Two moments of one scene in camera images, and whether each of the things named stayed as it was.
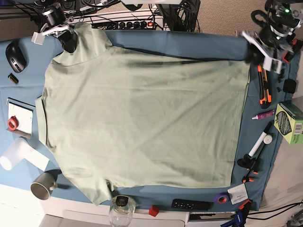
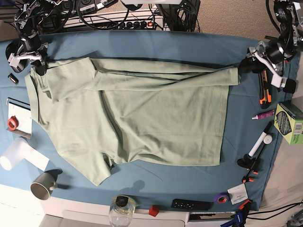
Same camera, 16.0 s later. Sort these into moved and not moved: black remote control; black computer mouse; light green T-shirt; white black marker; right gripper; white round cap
Moved: right gripper; light green T-shirt
Not moved: white black marker; black computer mouse; black remote control; white round cap
